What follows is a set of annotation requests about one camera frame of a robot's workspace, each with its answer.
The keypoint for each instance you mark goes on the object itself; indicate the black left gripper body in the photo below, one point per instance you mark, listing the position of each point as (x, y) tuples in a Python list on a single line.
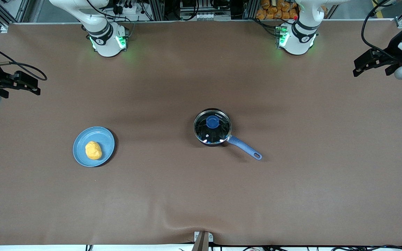
[(393, 51)]

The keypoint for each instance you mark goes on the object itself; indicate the yellow potato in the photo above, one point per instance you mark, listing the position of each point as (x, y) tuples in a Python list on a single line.
[(93, 150)]

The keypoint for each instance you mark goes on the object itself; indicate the glass lid with blue knob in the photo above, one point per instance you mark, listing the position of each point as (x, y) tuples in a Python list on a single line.
[(212, 122)]

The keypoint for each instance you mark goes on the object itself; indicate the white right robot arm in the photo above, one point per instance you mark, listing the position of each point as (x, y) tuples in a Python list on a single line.
[(105, 38)]

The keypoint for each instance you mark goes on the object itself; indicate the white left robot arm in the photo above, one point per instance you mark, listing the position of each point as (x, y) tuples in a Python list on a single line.
[(298, 38)]

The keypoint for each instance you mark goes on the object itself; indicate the blue round plate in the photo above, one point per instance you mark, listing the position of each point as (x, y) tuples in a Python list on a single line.
[(103, 139)]

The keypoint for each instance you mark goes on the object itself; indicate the orange food items pile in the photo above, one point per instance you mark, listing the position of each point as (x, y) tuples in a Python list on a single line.
[(274, 10)]

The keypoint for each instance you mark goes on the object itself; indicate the white power strip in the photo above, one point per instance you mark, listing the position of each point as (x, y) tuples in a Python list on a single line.
[(126, 8)]

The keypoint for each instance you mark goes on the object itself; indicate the grey electronics box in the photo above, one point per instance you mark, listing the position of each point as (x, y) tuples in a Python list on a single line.
[(204, 14)]

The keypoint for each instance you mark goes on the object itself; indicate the brown table cover sheet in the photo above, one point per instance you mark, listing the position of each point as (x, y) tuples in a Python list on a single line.
[(201, 195)]

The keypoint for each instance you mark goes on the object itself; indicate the silver metal bracket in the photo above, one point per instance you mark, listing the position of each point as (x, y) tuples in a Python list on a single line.
[(203, 240)]

